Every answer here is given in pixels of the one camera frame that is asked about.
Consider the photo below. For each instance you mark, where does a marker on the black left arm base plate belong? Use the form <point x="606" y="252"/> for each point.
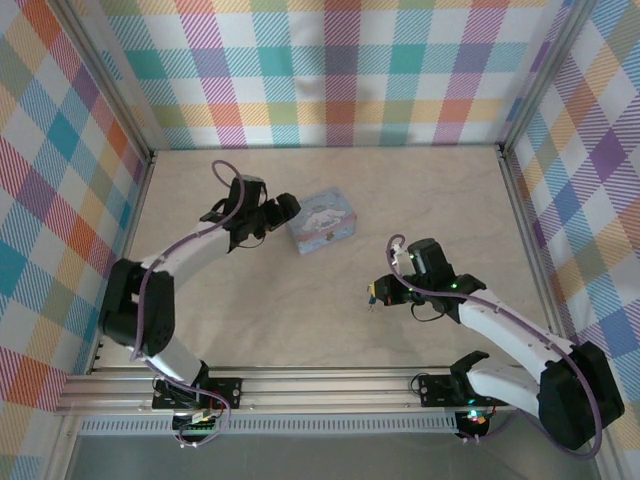
<point x="230" y="392"/>

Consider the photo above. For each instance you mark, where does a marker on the aluminium frame post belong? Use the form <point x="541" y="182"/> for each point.
<point x="542" y="75"/>
<point x="107" y="80"/>

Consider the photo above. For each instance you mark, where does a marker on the aluminium mounting rail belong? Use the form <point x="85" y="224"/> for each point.
<point x="325" y="387"/>

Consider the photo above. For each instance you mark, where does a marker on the blue cartoon tin box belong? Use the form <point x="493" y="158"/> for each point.
<point x="325" y="220"/>

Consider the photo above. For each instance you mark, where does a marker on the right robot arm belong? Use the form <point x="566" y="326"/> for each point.
<point x="575" y="395"/>

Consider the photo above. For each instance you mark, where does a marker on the aluminium side rail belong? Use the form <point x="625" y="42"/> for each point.
<point x="135" y="220"/>
<point x="522" y="220"/>

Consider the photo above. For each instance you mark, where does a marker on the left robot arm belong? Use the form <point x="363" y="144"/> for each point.
<point x="140" y="310"/>

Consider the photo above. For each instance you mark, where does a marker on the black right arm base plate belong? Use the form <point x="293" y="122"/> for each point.
<point x="432" y="390"/>

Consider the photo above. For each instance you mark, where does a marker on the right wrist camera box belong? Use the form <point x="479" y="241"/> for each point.
<point x="398" y="256"/>

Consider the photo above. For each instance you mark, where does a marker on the small padlock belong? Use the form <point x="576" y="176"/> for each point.
<point x="371" y="301"/>

